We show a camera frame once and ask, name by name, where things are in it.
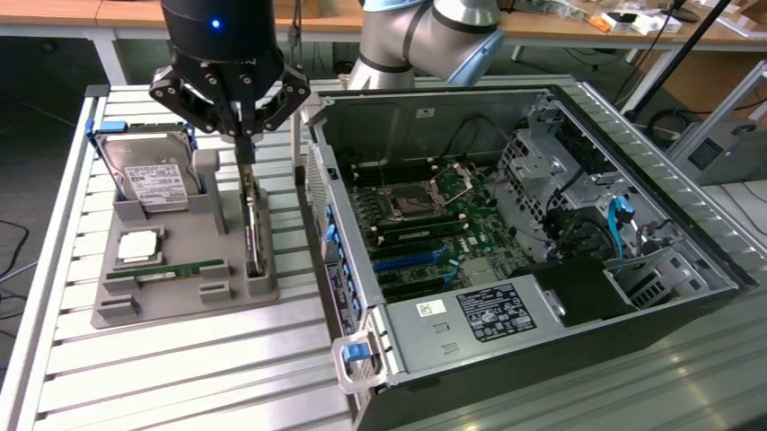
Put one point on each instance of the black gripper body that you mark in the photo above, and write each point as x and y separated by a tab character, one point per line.
222	45

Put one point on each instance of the black graphics card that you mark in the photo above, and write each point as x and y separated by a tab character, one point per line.
256	233

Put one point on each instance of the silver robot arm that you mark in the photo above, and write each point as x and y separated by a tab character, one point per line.
408	36

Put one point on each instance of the blue disk carrier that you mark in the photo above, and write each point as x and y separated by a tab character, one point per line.
114	126

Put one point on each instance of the silver hard disk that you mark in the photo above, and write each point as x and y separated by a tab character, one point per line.
150	179

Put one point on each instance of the thin locking lever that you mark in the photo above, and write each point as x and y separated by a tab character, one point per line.
384	179

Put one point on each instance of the long wooden desk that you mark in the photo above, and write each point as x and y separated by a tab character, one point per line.
61	15

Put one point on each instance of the CPU socket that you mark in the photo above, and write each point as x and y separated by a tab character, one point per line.
414	204

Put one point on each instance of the metal socket cover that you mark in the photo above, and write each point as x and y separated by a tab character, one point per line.
453	184

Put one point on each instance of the silver CPU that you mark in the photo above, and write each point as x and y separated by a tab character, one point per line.
138	247

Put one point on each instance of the dark installed RAM stick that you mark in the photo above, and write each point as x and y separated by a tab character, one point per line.
420	233

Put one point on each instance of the green RAM stick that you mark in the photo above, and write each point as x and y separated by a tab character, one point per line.
174	270

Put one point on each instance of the green motherboard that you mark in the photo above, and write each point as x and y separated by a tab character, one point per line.
480	224

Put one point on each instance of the metal disk bay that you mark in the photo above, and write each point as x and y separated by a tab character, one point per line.
534	166

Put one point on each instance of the grey parts rack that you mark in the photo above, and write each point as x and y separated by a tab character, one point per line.
181	296

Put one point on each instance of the long black expansion slot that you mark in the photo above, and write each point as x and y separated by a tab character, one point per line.
420	292
414	279

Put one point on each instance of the cluttered wooden desk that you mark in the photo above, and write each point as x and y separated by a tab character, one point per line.
558	27

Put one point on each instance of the silver chipset heatsink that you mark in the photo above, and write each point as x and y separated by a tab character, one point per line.
480	270

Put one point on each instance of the grey power supply unit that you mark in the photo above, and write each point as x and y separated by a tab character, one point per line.
420	341

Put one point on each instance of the white black desk device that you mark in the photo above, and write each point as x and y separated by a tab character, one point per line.
641	24

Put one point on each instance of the black fan shroud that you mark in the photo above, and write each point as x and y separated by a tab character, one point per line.
576	287

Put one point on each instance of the black tripod pole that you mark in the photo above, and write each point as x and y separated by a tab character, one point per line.
689	45

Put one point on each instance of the grey equipment cabinet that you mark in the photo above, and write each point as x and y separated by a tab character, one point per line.
737	152

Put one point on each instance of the grey desktop computer case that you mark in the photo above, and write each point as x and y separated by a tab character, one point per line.
600	354

